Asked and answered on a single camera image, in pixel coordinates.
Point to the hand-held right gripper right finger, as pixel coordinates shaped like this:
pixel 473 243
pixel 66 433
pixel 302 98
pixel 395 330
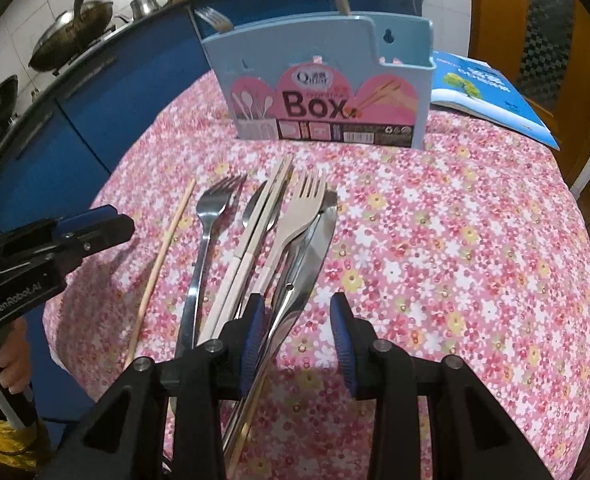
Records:
pixel 345 347

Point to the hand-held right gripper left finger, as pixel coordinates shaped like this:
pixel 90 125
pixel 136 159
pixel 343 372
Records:
pixel 252 342

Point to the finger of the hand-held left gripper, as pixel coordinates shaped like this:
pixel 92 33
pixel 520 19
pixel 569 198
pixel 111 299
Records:
pixel 90 218
pixel 107 235

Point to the steel table knife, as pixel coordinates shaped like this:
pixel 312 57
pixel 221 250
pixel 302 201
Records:
pixel 322 240

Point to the steel fork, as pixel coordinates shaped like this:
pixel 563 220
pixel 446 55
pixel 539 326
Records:
pixel 215 17
pixel 215 205

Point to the steel spoon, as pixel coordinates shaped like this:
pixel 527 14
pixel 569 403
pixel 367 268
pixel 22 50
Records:
pixel 249 212

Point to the beige plastic fork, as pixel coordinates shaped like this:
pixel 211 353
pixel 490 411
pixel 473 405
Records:
pixel 305 200

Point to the blue utensil holder box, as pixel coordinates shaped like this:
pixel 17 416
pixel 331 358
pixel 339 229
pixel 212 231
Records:
pixel 325 60

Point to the person's left hand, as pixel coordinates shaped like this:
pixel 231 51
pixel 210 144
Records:
pixel 14 366

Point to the blue kitchen cabinet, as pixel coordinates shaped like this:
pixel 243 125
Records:
pixel 125 85

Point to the black pan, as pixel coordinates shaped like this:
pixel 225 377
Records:
pixel 2 95

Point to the steel wok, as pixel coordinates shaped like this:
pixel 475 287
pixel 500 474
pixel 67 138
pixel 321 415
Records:
pixel 70 40

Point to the steel kettle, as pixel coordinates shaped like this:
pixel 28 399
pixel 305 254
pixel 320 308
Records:
pixel 147 6

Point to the blue book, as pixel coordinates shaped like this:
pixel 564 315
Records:
pixel 480 85

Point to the orange wooden door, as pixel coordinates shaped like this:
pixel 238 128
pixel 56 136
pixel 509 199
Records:
pixel 502 15

